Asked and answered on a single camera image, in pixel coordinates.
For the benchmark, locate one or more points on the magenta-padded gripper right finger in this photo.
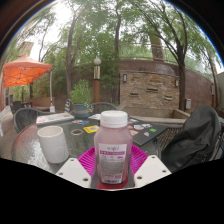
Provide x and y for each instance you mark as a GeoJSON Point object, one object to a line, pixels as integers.
{"type": "Point", "coordinates": [150, 170]}

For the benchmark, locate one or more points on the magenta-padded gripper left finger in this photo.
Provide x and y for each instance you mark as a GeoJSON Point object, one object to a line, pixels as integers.
{"type": "Point", "coordinates": [73, 171]}

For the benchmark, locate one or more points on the pink drink bottle white cap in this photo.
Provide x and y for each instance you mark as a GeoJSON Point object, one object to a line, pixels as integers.
{"type": "Point", "coordinates": [113, 150]}

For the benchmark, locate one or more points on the white cup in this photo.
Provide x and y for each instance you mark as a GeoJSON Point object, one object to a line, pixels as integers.
{"type": "Point", "coordinates": [53, 145]}

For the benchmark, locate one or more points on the black laptop with stickers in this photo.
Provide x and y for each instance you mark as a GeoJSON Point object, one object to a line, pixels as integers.
{"type": "Point", "coordinates": [150, 131]}

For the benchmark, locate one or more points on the yellow card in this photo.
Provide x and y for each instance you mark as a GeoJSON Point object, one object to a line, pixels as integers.
{"type": "Point", "coordinates": [91, 129]}

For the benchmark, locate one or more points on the small printed card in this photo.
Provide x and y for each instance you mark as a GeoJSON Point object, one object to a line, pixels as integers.
{"type": "Point", "coordinates": [80, 122]}

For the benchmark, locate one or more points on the black jacket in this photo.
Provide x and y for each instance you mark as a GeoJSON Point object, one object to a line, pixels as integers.
{"type": "Point", "coordinates": [193, 136]}

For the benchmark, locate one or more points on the silver laptop with stickers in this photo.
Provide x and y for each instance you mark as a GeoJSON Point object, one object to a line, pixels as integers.
{"type": "Point", "coordinates": [55, 118]}

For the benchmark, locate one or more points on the green plant in teal pot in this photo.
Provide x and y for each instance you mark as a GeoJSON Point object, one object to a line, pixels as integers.
{"type": "Point", "coordinates": [81, 98]}

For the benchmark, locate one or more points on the orange canopy tent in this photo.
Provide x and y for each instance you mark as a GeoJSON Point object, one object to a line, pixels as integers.
{"type": "Point", "coordinates": [25, 71]}

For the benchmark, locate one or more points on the blue yellow striped post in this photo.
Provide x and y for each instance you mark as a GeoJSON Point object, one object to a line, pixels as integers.
{"type": "Point", "coordinates": [67, 106]}

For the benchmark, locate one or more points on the grey wall box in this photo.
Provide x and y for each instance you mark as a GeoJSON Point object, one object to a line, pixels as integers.
{"type": "Point", "coordinates": [188, 103]}

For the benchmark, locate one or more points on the black wall lantern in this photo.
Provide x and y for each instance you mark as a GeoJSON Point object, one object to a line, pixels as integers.
{"type": "Point", "coordinates": [125, 78]}
{"type": "Point", "coordinates": [176, 83]}

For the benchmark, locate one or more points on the wooden lamp post with globe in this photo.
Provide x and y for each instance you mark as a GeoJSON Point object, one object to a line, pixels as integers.
{"type": "Point", "coordinates": [97, 83]}

